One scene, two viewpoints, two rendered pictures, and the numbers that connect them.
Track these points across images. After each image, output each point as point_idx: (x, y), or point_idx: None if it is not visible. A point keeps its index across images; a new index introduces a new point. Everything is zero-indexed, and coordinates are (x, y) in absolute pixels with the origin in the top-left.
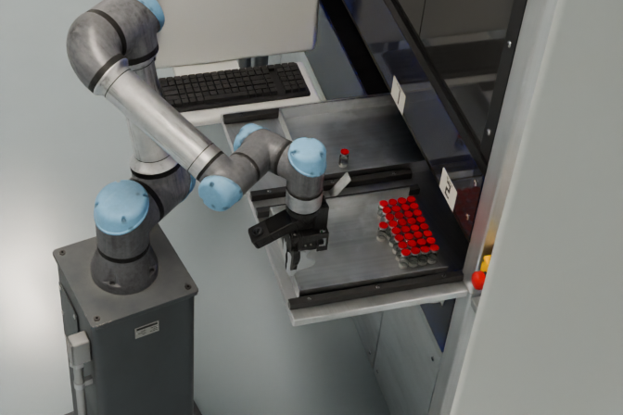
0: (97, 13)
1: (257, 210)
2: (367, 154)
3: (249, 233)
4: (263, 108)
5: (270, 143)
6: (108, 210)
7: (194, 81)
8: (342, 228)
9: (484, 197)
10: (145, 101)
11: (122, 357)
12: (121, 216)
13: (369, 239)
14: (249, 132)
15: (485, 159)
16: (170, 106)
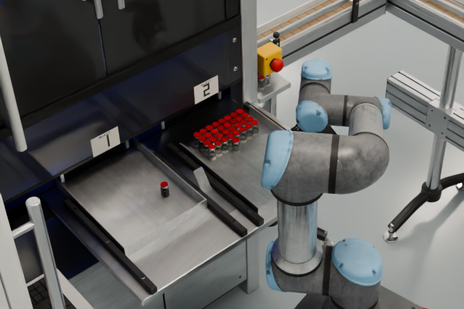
0: (337, 143)
1: (262, 219)
2: (141, 187)
3: None
4: (117, 273)
5: (319, 92)
6: (375, 258)
7: None
8: (239, 174)
9: (247, 32)
10: (373, 125)
11: None
12: (373, 247)
13: (241, 157)
14: (317, 104)
15: (233, 16)
16: (359, 119)
